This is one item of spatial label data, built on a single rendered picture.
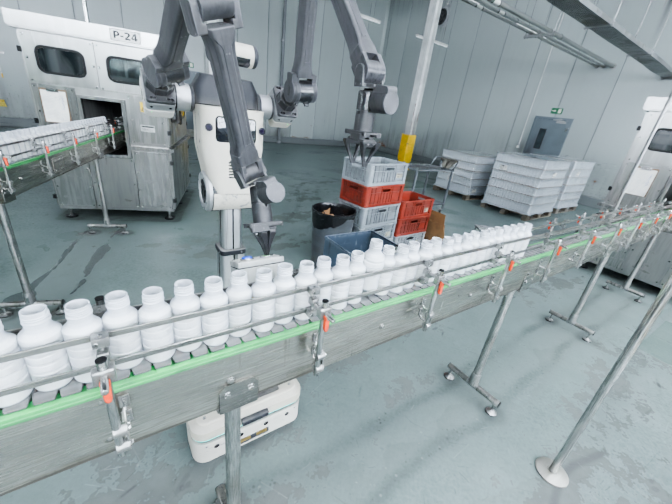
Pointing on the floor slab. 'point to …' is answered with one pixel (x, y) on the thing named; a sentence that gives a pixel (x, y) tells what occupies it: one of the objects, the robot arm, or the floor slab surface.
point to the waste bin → (329, 225)
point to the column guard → (406, 148)
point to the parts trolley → (427, 178)
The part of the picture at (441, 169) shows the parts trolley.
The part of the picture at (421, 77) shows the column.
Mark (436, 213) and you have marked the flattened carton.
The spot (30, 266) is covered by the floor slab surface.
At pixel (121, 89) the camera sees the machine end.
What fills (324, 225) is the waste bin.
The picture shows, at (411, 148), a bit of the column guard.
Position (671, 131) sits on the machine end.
